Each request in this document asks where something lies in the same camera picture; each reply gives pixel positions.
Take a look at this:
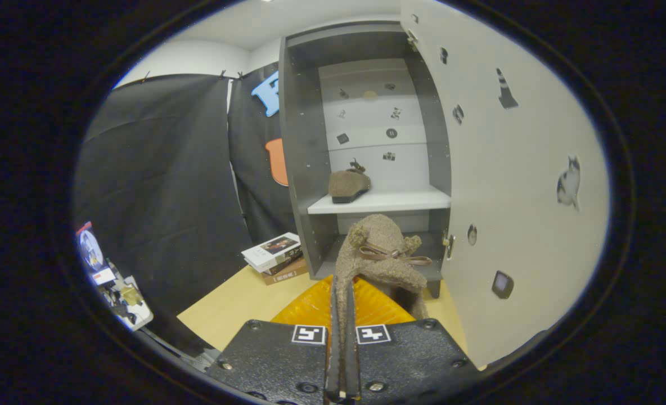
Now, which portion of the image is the dark thin book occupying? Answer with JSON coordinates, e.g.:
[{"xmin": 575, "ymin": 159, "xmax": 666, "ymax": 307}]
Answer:
[{"xmin": 264, "ymin": 253, "xmax": 304, "ymax": 276}]

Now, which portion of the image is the cluttered white stand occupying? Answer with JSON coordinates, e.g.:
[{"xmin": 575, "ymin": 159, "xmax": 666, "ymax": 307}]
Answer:
[{"xmin": 101, "ymin": 264, "xmax": 155, "ymax": 331}]

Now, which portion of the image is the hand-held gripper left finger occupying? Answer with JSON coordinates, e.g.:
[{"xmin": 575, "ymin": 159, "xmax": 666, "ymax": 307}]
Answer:
[{"xmin": 206, "ymin": 276, "xmax": 342, "ymax": 405}]

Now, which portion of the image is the brown fuzzy shoe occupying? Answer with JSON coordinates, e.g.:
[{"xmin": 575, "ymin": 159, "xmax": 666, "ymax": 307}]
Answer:
[
  {"xmin": 328, "ymin": 159, "xmax": 372, "ymax": 204},
  {"xmin": 333, "ymin": 214, "xmax": 433, "ymax": 392}
]

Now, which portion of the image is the black backdrop cloth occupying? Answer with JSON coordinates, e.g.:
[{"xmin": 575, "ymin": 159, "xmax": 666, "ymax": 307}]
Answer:
[{"xmin": 74, "ymin": 62, "xmax": 300, "ymax": 355}]

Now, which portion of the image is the grey shoe cabinet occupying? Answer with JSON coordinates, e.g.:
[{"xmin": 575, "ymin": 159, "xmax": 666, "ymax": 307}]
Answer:
[{"xmin": 278, "ymin": 21, "xmax": 453, "ymax": 299}]

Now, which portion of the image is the white cover book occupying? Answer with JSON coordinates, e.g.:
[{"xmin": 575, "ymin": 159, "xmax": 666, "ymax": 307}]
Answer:
[{"xmin": 241, "ymin": 232, "xmax": 303, "ymax": 273}]

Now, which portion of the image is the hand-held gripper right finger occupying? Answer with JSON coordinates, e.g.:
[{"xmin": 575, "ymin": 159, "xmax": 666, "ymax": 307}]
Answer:
[{"xmin": 344, "ymin": 277, "xmax": 480, "ymax": 403}]

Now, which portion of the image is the brown book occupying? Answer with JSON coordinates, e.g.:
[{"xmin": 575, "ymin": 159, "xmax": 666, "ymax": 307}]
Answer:
[{"xmin": 263, "ymin": 259, "xmax": 310, "ymax": 286}]

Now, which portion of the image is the white cabinet shelf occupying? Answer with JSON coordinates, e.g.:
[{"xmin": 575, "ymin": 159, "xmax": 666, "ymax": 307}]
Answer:
[{"xmin": 308, "ymin": 186, "xmax": 452, "ymax": 215}]

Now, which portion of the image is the light grey shoe cabinet door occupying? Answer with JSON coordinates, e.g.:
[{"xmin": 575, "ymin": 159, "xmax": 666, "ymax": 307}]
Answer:
[{"xmin": 399, "ymin": 0, "xmax": 612, "ymax": 369}]

